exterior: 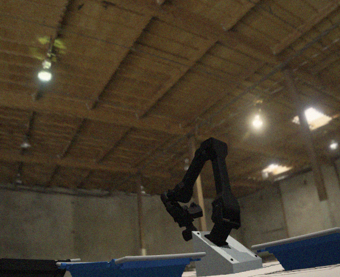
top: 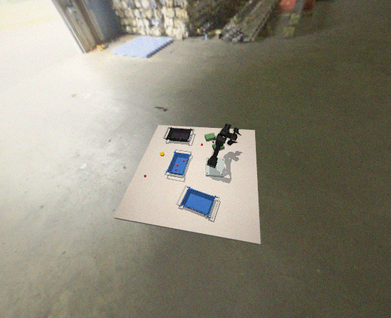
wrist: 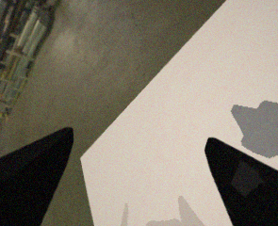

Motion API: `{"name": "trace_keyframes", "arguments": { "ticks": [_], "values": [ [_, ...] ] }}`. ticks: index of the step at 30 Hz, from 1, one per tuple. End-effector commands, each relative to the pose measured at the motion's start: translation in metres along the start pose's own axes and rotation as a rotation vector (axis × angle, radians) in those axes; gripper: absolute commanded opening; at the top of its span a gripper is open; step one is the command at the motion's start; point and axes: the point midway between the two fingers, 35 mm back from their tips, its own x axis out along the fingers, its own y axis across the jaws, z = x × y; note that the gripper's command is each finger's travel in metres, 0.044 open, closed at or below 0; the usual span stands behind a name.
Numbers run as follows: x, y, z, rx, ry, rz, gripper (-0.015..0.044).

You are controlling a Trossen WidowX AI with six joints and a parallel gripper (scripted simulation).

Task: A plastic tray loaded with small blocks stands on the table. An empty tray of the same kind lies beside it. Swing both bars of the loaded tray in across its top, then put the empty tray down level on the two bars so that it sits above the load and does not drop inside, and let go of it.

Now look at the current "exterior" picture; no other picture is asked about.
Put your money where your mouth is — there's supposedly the blue plastic tray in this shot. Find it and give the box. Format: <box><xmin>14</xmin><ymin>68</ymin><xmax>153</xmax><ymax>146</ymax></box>
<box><xmin>58</xmin><ymin>257</ymin><xmax>201</xmax><ymax>277</ymax></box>
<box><xmin>251</xmin><ymin>227</ymin><xmax>340</xmax><ymax>271</ymax></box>

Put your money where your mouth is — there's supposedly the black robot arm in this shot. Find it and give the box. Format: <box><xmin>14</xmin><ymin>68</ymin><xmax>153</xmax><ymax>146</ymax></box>
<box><xmin>160</xmin><ymin>137</ymin><xmax>241</xmax><ymax>247</ymax></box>

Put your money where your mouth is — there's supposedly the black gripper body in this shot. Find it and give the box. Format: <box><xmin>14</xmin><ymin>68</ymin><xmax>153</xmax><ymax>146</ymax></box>
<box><xmin>174</xmin><ymin>205</ymin><xmax>197</xmax><ymax>241</ymax></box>

